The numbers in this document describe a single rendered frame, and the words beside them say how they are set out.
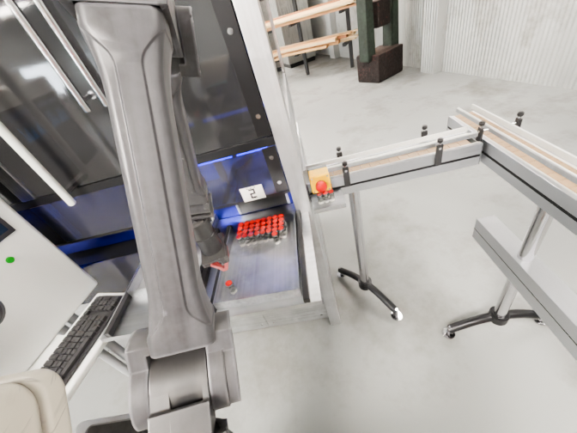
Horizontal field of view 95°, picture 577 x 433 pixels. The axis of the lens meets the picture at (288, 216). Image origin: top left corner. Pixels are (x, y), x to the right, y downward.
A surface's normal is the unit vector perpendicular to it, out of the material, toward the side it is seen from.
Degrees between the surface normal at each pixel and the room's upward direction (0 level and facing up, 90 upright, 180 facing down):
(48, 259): 90
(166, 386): 39
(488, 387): 0
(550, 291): 0
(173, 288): 67
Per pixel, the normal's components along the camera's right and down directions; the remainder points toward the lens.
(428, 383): -0.25, -0.75
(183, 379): 0.16, -0.44
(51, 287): 0.96, -0.09
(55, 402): 0.97, -0.23
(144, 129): 0.26, 0.17
